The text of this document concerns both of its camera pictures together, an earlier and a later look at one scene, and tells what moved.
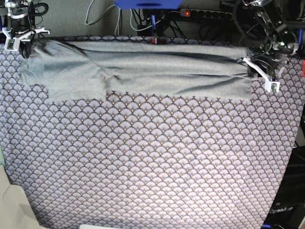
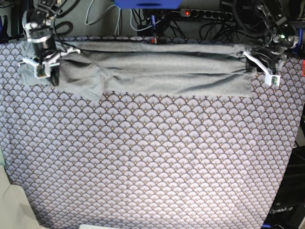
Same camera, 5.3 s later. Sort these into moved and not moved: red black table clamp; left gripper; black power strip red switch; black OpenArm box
Moved: left gripper
Not moved: black power strip red switch; red black table clamp; black OpenArm box
